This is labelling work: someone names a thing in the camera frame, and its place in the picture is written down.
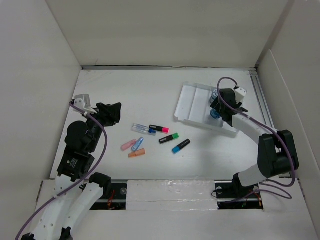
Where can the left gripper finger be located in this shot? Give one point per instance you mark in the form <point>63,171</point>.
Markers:
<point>109,108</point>
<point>115,118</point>

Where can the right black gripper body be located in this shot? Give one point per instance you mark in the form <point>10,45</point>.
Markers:
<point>216,104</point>

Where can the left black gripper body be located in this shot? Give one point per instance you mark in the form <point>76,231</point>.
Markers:
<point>101,119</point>

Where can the blue slime jar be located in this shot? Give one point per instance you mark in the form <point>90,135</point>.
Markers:
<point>214,95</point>
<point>214,114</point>

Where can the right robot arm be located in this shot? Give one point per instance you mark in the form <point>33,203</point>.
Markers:
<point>277,152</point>

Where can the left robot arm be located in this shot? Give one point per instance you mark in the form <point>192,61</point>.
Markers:
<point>77,185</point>

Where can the clear glue stick blue cap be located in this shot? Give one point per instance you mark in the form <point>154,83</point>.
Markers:
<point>142,129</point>

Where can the pink translucent eraser case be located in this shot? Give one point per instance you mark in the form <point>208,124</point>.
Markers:
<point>128,145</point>

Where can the white divided organizer tray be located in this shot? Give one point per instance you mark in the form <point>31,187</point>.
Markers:
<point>193,108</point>

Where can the blue translucent eraser case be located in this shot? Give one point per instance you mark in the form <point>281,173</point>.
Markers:
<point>137,144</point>

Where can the orange translucent eraser case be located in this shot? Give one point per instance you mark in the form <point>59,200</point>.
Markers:
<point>137,153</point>

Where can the pink cap black highlighter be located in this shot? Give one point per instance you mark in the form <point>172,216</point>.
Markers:
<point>159,129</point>

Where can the green cap black highlighter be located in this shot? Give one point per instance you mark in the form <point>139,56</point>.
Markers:
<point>169,138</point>

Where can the blue cap black highlighter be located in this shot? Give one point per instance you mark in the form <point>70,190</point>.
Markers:
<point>180,146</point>

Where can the white foam block front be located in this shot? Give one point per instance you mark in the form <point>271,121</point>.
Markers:
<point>170,195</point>

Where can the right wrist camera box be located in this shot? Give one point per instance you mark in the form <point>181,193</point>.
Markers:
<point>240,94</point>

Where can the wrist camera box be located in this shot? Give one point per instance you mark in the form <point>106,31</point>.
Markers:
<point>240,94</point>
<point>82,101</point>

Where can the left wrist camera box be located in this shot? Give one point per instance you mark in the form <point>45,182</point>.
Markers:
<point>82,101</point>

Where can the metal rail right edge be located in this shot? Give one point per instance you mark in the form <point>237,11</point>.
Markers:
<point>267,118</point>

